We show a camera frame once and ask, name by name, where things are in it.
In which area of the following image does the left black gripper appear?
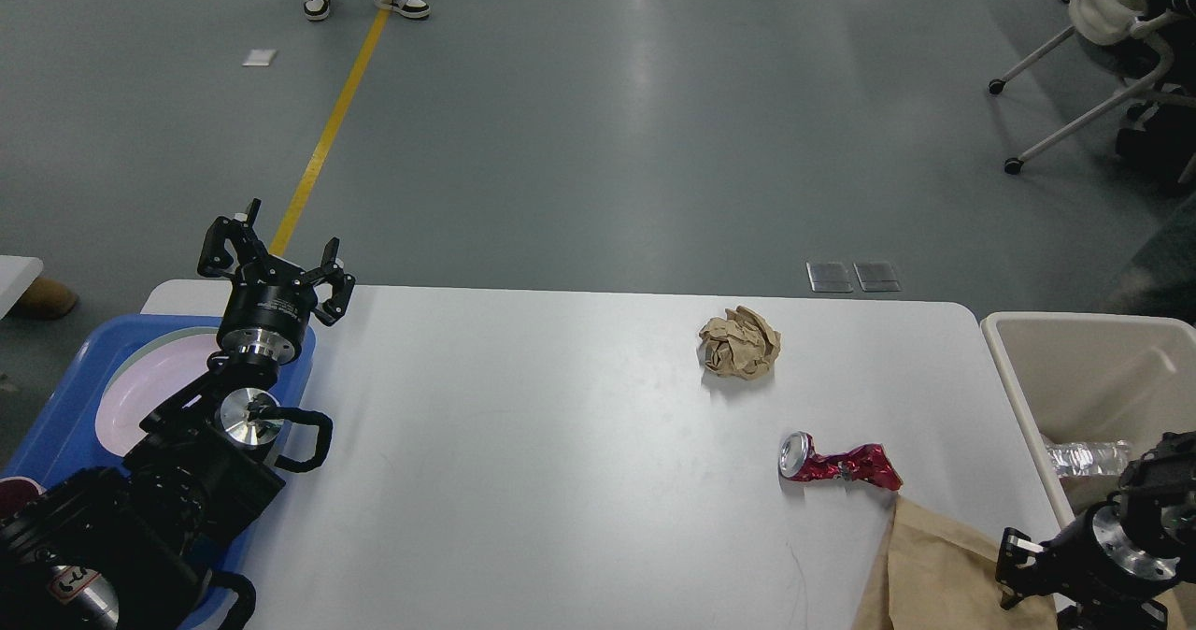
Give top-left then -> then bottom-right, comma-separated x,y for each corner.
196,198 -> 356,365

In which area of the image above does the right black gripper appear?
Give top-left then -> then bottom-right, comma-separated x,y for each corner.
995,501 -> 1183,629

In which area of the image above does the aluminium foil tray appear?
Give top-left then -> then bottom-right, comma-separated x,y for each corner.
1044,441 -> 1131,481

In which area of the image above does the brown paper sheet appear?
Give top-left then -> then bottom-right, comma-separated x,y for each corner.
852,496 -> 1057,629

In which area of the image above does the pink plate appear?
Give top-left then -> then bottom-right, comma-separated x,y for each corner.
94,345 -> 218,458

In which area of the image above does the red foil wrapper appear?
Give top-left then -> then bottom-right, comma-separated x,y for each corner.
777,432 -> 903,491

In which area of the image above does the pink mug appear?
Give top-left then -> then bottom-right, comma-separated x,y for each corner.
0,476 -> 45,520

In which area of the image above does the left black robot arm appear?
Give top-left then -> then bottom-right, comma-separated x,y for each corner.
4,198 -> 356,629

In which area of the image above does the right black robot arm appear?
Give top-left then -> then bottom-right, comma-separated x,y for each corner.
995,433 -> 1195,629

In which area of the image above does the beige plastic bin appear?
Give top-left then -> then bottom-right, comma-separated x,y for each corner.
981,313 -> 1195,537

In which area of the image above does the person with tan boot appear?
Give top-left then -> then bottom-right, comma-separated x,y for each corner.
11,277 -> 78,322

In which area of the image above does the white side table corner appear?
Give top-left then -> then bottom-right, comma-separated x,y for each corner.
0,253 -> 44,318

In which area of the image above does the blue plastic tray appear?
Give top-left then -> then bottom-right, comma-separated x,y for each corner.
0,314 -> 317,630

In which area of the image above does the right metal floor plate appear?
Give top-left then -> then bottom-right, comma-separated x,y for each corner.
853,261 -> 903,294

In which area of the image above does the metal floor plate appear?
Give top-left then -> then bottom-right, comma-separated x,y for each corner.
806,261 -> 855,294
853,261 -> 903,294

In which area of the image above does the left metal floor plate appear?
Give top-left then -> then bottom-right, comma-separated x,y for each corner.
806,261 -> 855,294

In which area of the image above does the crumpled brown paper ball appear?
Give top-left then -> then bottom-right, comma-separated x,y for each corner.
698,306 -> 782,381

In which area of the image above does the person in dark clothes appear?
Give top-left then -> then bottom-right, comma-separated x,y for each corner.
1118,0 -> 1195,194

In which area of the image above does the office chair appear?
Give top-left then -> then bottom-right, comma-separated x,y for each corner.
987,0 -> 1192,176

